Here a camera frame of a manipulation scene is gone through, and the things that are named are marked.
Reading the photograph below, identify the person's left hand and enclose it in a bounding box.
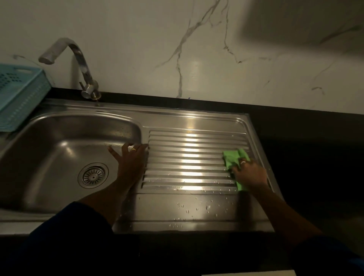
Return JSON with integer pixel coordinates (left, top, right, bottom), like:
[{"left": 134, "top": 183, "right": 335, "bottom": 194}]
[{"left": 108, "top": 143, "right": 149, "bottom": 190}]

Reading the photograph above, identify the person's right hand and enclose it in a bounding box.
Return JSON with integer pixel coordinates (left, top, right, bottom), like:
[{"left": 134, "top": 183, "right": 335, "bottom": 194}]
[{"left": 229, "top": 160, "right": 268, "bottom": 190}]

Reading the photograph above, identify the green cleaning cloth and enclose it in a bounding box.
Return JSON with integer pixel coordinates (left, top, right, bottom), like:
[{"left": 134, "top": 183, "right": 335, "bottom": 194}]
[{"left": 222, "top": 148, "right": 251, "bottom": 191}]

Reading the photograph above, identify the person's right forearm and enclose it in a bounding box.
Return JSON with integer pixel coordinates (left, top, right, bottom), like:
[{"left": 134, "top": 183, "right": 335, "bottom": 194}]
[{"left": 248, "top": 182, "right": 323, "bottom": 245}]

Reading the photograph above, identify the person's left forearm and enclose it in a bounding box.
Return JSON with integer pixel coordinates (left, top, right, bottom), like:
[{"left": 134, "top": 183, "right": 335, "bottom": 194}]
[{"left": 77, "top": 178, "right": 134, "bottom": 228}]

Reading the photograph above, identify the stainless steel sink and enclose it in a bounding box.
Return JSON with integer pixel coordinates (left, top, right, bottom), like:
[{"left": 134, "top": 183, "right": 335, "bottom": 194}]
[{"left": 0, "top": 98, "right": 282, "bottom": 235}]

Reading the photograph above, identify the round sink drain strainer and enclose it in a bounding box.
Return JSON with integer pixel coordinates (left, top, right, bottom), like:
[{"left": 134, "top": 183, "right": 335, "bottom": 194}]
[{"left": 78, "top": 163, "right": 109, "bottom": 189}]

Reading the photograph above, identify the chrome faucet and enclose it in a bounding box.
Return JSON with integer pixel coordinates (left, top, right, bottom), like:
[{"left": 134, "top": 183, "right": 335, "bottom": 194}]
[{"left": 38, "top": 38, "right": 102, "bottom": 100}]

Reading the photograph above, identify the blue plastic basket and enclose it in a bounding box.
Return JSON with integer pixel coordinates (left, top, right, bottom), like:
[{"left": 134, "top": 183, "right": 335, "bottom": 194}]
[{"left": 0, "top": 64, "right": 52, "bottom": 133}]

